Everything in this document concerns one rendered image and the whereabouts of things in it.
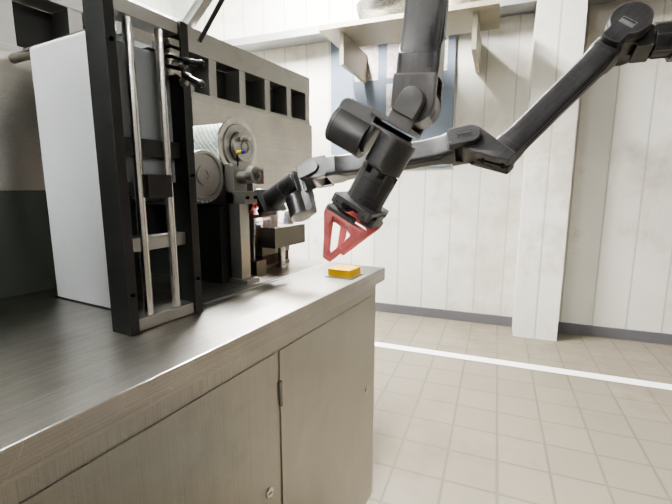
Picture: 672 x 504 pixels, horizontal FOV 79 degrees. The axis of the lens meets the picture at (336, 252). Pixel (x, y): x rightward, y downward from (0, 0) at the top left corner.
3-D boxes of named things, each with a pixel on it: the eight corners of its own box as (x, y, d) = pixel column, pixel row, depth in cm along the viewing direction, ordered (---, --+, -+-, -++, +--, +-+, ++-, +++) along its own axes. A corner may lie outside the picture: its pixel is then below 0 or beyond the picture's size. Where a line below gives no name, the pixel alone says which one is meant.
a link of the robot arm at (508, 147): (498, 190, 93) (499, 172, 84) (454, 156, 99) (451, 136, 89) (646, 46, 90) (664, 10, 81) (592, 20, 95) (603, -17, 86)
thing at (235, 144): (242, 167, 105) (230, 140, 100) (236, 167, 106) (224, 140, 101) (257, 153, 110) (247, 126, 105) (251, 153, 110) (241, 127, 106)
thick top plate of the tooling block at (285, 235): (275, 248, 117) (274, 227, 116) (179, 240, 136) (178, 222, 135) (305, 242, 131) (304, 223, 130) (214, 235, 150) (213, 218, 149)
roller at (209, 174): (187, 201, 92) (184, 147, 90) (117, 199, 104) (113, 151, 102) (224, 199, 103) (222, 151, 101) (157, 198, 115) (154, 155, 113)
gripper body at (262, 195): (282, 212, 116) (301, 199, 112) (259, 215, 107) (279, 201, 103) (272, 192, 116) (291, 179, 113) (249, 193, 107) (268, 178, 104)
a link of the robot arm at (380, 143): (415, 139, 54) (422, 143, 60) (372, 116, 56) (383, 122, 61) (389, 185, 57) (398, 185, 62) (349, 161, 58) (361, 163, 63)
